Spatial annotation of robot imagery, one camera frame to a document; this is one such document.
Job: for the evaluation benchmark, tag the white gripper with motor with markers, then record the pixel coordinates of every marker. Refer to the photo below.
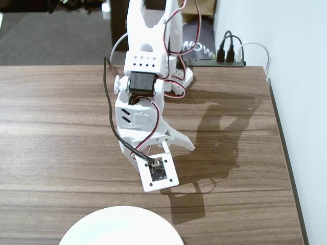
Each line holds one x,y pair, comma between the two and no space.
182,140

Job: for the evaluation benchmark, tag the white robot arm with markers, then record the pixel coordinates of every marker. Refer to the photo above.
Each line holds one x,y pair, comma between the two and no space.
143,30

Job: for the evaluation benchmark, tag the white round plate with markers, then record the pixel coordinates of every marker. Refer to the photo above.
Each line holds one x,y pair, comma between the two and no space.
120,227

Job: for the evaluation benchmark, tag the black power strip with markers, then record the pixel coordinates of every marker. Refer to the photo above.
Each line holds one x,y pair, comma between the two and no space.
217,63

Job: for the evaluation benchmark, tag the black bag with white letters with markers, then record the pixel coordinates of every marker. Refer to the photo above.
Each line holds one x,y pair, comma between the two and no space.
204,33

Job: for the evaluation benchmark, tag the black cabinet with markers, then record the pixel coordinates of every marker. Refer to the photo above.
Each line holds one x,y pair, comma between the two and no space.
118,20

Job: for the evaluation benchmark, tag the brown cardboard box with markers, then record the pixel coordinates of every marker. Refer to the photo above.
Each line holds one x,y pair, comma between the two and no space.
207,7

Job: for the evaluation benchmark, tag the white object at floor edge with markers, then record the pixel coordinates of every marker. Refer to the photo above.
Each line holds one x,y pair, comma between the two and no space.
1,21

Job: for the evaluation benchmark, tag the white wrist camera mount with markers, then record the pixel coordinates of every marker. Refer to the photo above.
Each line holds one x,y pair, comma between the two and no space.
159,174

